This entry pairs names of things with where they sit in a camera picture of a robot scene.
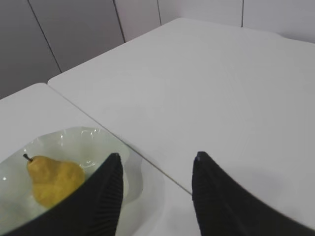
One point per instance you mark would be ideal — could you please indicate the green wavy glass plate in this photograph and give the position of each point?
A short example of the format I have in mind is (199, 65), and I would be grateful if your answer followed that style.
(143, 185)

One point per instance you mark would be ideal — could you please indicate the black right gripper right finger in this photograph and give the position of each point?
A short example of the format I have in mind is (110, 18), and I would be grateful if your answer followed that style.
(225, 208)

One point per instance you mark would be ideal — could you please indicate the yellow pear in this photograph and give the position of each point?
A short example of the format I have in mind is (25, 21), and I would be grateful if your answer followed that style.
(53, 180)

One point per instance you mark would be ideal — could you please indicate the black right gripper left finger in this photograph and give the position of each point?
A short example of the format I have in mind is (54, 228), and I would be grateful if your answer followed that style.
(92, 210)

